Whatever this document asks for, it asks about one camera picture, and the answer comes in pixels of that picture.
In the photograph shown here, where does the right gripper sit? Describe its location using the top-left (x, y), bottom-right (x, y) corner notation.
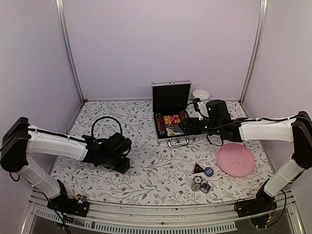
top-left (179, 117), bottom-right (222, 135)

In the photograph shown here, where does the aluminium poker case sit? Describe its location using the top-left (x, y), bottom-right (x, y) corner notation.
top-left (151, 79), bottom-right (192, 148)

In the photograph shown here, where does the grey chip stack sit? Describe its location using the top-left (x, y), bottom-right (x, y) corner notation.
top-left (191, 176), bottom-right (203, 192)

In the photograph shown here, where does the purple chip stack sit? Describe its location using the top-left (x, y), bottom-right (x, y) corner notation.
top-left (199, 182), bottom-right (211, 194)

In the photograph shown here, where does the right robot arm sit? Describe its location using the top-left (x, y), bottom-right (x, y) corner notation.
top-left (179, 99), bottom-right (312, 213)

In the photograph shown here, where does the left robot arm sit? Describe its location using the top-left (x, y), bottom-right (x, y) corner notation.
top-left (0, 117), bottom-right (132, 212)

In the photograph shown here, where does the orange chip row right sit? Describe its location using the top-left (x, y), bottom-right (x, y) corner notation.
top-left (179, 111), bottom-right (187, 122)

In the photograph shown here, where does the orange chip row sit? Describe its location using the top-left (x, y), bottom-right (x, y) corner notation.
top-left (155, 113), bottom-right (166, 135)
top-left (179, 111), bottom-right (187, 122)

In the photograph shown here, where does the playing card deck red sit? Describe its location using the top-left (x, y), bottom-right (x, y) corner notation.
top-left (163, 115), bottom-right (181, 125)

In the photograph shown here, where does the blue booklet card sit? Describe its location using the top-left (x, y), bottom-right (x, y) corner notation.
top-left (166, 126), bottom-right (184, 137)

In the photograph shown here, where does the orange chip row left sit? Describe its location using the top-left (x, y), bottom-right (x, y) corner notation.
top-left (155, 113), bottom-right (166, 135)

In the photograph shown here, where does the white bowl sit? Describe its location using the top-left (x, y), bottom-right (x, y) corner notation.
top-left (192, 89), bottom-right (211, 101)

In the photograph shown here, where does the floral table mat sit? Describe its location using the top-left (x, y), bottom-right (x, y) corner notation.
top-left (51, 100), bottom-right (273, 206)

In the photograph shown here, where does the triangular all-in button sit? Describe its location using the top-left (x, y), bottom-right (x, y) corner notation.
top-left (193, 163), bottom-right (204, 174)

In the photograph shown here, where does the blue small blind button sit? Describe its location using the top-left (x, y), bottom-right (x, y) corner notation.
top-left (204, 167), bottom-right (214, 177)

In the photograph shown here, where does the pink plate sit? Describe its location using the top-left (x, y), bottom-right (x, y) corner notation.
top-left (216, 143), bottom-right (255, 177)

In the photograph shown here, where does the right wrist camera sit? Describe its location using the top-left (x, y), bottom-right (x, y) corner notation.
top-left (193, 98), bottom-right (208, 120)

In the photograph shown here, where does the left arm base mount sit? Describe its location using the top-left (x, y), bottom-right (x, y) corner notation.
top-left (47, 194), bottom-right (90, 217)

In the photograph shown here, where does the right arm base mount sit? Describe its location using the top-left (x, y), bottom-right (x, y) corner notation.
top-left (234, 195), bottom-right (277, 217)

